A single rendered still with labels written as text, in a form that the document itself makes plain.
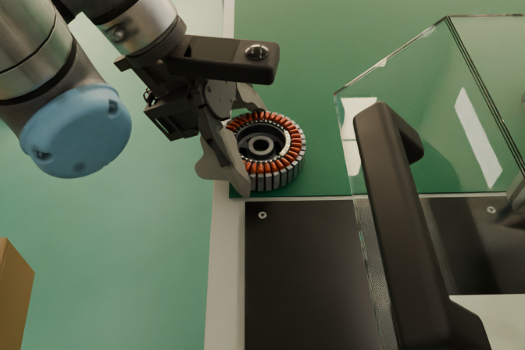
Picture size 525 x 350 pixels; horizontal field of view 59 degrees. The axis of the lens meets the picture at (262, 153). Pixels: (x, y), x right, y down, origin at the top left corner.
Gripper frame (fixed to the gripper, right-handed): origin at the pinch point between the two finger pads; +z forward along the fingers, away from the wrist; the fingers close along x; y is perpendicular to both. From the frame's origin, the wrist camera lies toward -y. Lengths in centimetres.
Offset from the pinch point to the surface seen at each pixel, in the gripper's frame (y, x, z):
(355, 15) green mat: -8.4, -35.9, 6.1
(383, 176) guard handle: -23.1, 25.9, -21.1
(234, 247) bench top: 1.4, 13.1, 0.8
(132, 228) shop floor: 77, -29, 44
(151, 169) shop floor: 79, -52, 43
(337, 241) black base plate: -9.4, 11.7, 4.4
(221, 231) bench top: 3.1, 11.4, -0.2
